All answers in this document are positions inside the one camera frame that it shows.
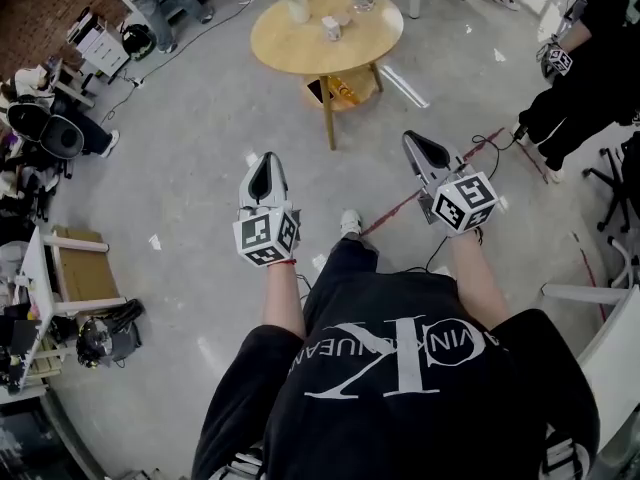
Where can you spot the black office chair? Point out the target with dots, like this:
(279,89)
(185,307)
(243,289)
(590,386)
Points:
(620,188)

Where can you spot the black and green backpack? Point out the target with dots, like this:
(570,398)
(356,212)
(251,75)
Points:
(137,42)

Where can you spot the person's black trousers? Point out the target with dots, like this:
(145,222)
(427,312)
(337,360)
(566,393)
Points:
(345,268)

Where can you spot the black monitor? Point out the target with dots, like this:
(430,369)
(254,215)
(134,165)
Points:
(25,448)

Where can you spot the brown cardboard box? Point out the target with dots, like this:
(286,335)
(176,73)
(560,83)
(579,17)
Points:
(87,268)

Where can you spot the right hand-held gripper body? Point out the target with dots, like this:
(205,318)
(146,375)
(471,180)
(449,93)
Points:
(465,203)

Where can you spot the black smartphone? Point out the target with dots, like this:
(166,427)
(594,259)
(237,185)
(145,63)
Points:
(320,91)

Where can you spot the white cluttered desk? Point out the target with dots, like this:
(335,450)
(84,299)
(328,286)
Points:
(35,278)

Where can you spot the black bag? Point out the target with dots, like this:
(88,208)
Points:
(107,338)

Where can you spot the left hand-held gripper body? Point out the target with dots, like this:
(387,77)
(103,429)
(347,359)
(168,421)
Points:
(265,235)

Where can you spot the white drawer cabinet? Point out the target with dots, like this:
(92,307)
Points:
(102,43)

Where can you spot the person's right forearm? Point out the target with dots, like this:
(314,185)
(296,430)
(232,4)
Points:
(475,278)

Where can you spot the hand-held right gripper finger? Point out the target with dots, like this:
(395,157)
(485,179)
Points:
(452,155)
(422,170)

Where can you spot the round wooden table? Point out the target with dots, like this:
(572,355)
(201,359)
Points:
(360,35)

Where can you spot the person's white shoe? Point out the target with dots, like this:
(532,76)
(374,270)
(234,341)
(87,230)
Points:
(351,223)

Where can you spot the person's left forearm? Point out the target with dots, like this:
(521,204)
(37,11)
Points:
(282,298)

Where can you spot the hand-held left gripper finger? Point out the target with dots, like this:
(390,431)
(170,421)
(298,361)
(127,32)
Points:
(245,190)
(281,183)

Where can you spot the small white cup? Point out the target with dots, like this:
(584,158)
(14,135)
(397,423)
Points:
(331,31)

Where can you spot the white power strip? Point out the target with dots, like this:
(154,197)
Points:
(138,82)

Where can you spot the white side table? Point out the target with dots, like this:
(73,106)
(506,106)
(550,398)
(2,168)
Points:
(615,358)

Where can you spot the person's black printed t-shirt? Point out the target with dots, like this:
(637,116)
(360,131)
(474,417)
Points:
(400,418)

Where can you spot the grey-backed office chair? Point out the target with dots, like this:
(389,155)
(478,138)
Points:
(62,138)

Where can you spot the yellow bottle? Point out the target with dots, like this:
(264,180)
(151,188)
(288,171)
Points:
(346,90)

